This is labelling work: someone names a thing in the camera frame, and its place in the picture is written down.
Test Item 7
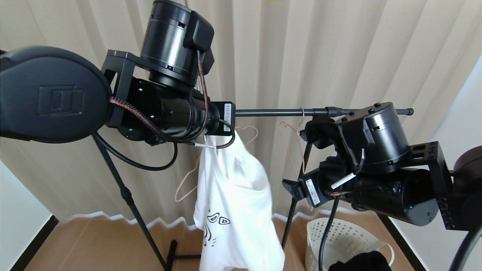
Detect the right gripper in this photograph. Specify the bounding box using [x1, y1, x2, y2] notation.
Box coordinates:
[282, 151, 442, 227]

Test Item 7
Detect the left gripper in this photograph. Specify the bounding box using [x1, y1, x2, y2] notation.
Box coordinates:
[122, 77, 236, 146]

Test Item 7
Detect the pink clothes hanger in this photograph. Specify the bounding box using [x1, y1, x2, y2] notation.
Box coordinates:
[279, 108, 314, 211]
[174, 125, 259, 202]

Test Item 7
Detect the white printed t-shirt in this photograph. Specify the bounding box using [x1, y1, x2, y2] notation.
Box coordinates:
[193, 130, 285, 271]

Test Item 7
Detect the white laundry basket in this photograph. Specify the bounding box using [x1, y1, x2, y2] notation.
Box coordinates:
[305, 218, 395, 271]

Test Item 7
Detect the black clothes rack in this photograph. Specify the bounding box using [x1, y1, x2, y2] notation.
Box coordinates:
[92, 107, 415, 271]

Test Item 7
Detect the black garment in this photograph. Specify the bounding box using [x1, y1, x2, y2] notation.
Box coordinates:
[328, 250, 392, 271]

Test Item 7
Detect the beige curtain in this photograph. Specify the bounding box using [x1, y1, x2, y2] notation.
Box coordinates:
[0, 0, 482, 226]

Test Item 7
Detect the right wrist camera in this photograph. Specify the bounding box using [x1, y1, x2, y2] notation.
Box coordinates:
[299, 115, 345, 158]

